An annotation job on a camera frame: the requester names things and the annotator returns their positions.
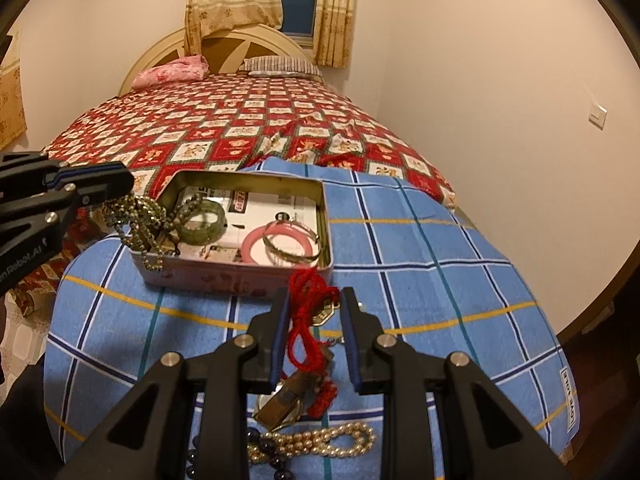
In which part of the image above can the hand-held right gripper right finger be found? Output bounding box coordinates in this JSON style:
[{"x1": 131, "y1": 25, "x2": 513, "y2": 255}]
[{"x1": 339, "y1": 287, "x2": 572, "y2": 480}]

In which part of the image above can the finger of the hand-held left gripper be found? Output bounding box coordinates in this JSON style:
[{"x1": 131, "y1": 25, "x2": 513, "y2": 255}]
[
  {"x1": 0, "y1": 167, "x2": 135, "y2": 257},
  {"x1": 0, "y1": 151, "x2": 125, "y2": 197}
]

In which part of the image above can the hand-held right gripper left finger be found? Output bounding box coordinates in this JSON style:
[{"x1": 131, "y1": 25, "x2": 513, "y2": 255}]
[{"x1": 54, "y1": 290, "x2": 293, "y2": 480}]

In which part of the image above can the red string pendant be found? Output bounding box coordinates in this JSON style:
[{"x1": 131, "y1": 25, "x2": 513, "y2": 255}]
[{"x1": 285, "y1": 267, "x2": 347, "y2": 419}]

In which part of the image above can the green bead necklace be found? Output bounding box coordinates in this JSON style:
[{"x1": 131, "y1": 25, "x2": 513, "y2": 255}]
[{"x1": 102, "y1": 194, "x2": 202, "y2": 272}]

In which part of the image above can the silver bangle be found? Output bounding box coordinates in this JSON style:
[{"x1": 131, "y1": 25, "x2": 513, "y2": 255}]
[{"x1": 263, "y1": 218, "x2": 321, "y2": 262}]

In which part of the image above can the pink tin box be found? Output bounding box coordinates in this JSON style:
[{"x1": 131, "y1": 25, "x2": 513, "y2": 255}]
[{"x1": 130, "y1": 169, "x2": 335, "y2": 301}]

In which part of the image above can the pink bangle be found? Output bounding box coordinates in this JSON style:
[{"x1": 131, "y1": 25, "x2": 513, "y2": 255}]
[{"x1": 242, "y1": 223, "x2": 321, "y2": 266}]

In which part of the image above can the green jade bangle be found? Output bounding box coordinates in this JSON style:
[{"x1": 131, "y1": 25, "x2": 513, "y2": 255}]
[{"x1": 174, "y1": 199, "x2": 229, "y2": 246}]

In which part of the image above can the beige patterned cloth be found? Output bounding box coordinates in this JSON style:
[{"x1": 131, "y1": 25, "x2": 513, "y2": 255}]
[{"x1": 0, "y1": 35, "x2": 27, "y2": 137}]

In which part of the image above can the blue plaid cloth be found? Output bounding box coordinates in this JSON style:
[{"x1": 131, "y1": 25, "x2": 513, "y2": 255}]
[{"x1": 43, "y1": 156, "x2": 579, "y2": 480}]

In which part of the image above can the pink floral pillow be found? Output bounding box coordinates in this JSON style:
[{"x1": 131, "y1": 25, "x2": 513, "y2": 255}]
[{"x1": 132, "y1": 54, "x2": 210, "y2": 90}]

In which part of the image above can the red patterned bedspread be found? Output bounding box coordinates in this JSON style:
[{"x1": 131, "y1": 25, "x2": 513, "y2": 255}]
[{"x1": 10, "y1": 72, "x2": 457, "y2": 319}]

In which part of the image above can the cream wooden headboard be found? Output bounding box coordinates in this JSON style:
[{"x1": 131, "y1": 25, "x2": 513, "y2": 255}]
[{"x1": 118, "y1": 26, "x2": 314, "y2": 96}]

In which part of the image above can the striped pillow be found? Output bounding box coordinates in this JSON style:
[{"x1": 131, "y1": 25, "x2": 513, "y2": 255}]
[{"x1": 238, "y1": 55, "x2": 324, "y2": 79}]

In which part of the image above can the pearl necklace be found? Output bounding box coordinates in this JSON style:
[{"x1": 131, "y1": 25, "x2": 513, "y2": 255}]
[{"x1": 247, "y1": 422, "x2": 377, "y2": 464}]

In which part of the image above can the dark blue bead bracelet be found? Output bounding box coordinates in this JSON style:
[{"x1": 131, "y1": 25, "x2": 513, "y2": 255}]
[{"x1": 187, "y1": 426, "x2": 302, "y2": 480}]

